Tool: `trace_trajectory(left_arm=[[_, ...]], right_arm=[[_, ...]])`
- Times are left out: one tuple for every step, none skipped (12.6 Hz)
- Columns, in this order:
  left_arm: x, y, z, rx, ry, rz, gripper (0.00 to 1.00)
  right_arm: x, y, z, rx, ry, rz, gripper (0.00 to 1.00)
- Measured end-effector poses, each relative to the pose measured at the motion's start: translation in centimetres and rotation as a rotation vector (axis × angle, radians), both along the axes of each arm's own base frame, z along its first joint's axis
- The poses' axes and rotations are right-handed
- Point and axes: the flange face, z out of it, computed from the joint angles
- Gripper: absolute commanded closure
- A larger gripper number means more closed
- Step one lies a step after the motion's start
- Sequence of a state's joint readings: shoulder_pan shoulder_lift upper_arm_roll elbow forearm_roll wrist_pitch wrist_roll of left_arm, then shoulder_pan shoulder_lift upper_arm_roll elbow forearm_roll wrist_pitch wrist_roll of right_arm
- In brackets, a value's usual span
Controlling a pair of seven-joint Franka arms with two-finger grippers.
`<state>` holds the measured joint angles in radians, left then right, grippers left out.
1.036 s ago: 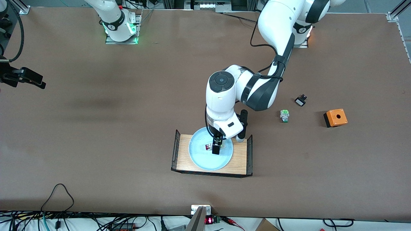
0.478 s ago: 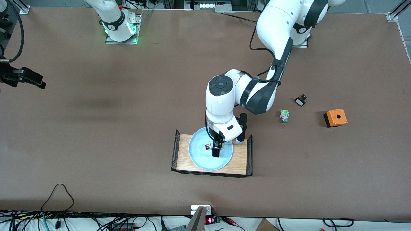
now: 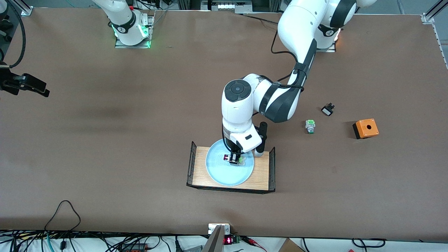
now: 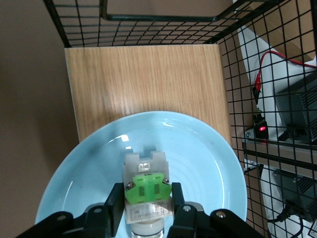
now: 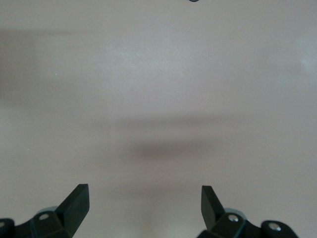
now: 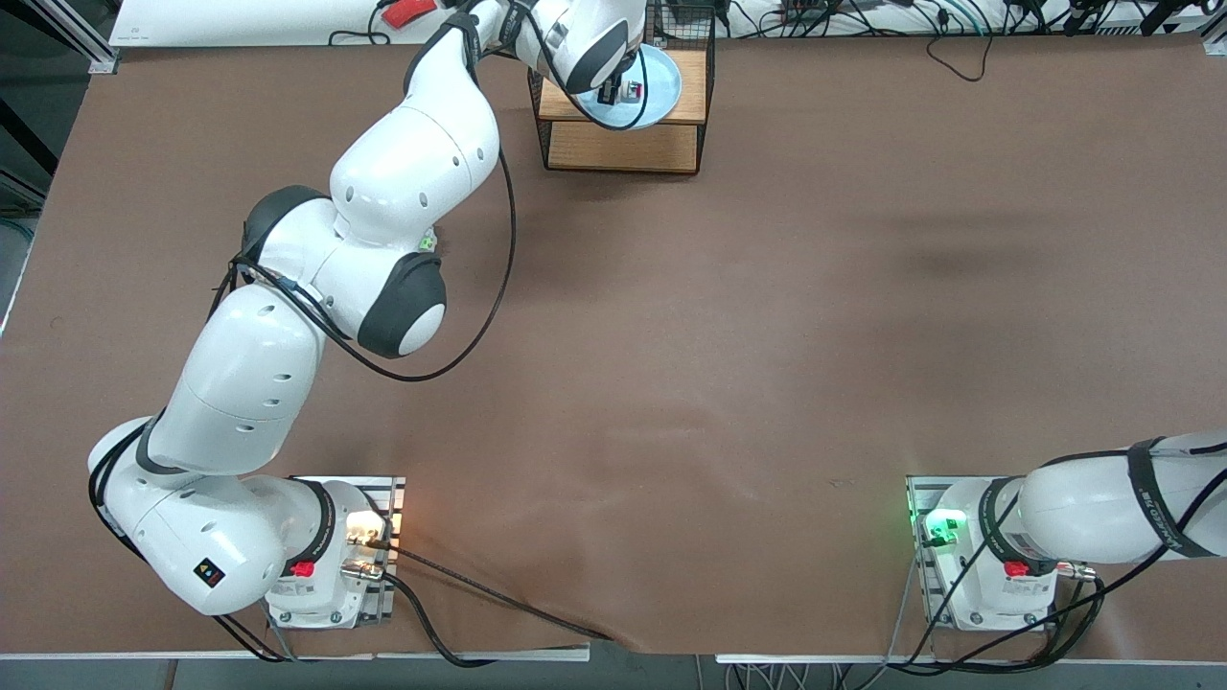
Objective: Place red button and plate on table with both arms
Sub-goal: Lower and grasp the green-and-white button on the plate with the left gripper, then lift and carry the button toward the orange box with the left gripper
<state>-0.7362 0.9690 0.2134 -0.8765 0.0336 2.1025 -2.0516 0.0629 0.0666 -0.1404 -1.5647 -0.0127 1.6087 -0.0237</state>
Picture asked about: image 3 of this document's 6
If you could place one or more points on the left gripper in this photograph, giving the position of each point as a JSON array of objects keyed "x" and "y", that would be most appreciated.
[{"x": 232, "y": 147}]

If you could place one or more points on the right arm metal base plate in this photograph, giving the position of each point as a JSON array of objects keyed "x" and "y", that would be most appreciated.
[{"x": 133, "y": 46}]

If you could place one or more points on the light blue plate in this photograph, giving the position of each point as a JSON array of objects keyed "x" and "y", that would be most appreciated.
[{"x": 224, "y": 175}]

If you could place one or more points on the wooden tray black mesh sides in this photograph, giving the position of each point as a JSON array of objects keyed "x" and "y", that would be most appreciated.
[{"x": 261, "y": 171}]

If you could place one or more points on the grey control box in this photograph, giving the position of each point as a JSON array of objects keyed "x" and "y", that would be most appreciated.
[{"x": 225, "y": 5}]

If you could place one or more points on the red push button switch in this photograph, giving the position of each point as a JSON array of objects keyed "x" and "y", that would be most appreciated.
[{"x": 226, "y": 158}]

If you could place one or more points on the red digit display module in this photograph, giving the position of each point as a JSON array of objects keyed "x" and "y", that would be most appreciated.
[{"x": 228, "y": 240}]

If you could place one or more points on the brown cardboard piece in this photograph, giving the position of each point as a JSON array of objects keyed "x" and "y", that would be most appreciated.
[{"x": 288, "y": 246}]

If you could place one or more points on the black orange power strip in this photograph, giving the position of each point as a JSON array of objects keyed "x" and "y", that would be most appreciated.
[{"x": 134, "y": 247}]

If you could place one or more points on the red probe leads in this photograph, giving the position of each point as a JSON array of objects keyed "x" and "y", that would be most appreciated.
[{"x": 250, "y": 240}]

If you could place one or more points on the small black switch part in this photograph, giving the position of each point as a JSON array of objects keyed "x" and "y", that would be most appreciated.
[{"x": 327, "y": 111}]

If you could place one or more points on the aluminium frame profile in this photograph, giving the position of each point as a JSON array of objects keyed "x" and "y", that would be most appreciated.
[
  {"x": 432, "y": 14},
  {"x": 24, "y": 7}
]

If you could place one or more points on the green push button switch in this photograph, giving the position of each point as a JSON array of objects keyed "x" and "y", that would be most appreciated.
[{"x": 310, "y": 126}]

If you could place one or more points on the orange button enclosure box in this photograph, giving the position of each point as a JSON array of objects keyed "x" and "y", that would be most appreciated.
[{"x": 367, "y": 128}]

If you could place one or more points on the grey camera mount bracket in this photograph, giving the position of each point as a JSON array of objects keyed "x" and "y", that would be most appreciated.
[{"x": 215, "y": 241}]

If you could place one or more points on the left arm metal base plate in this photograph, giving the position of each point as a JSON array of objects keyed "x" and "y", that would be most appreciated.
[{"x": 327, "y": 50}]

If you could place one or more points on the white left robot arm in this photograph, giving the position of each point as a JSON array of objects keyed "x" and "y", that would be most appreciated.
[{"x": 238, "y": 105}]

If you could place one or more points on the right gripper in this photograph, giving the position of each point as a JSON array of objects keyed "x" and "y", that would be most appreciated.
[{"x": 13, "y": 85}]

